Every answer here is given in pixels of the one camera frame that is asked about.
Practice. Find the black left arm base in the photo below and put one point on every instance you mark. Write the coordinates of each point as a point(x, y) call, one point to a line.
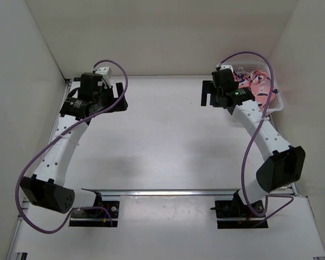
point(105, 216)

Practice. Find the pink shark print shorts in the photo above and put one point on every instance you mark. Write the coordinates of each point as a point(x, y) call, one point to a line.
point(258, 82)

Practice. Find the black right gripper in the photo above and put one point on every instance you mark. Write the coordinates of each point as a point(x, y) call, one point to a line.
point(208, 87)

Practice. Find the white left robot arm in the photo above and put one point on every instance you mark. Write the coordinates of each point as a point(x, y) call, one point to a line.
point(45, 187)

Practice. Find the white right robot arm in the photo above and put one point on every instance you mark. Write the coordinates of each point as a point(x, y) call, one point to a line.
point(283, 163)

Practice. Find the aluminium front rail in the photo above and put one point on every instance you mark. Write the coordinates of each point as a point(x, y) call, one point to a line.
point(183, 192)

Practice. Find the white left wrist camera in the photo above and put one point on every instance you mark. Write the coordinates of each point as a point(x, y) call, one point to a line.
point(106, 73)

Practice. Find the aluminium left side rail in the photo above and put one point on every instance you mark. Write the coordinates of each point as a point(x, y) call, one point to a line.
point(12, 254)

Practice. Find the aluminium rail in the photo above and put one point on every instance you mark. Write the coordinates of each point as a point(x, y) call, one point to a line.
point(183, 192)
point(297, 192)
point(12, 254)

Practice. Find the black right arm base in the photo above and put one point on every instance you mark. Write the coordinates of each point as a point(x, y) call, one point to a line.
point(233, 214)

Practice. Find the aluminium right side rail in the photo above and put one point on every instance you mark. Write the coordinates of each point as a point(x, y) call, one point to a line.
point(297, 192)

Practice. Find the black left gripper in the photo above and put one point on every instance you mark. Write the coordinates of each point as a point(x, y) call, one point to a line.
point(120, 106)

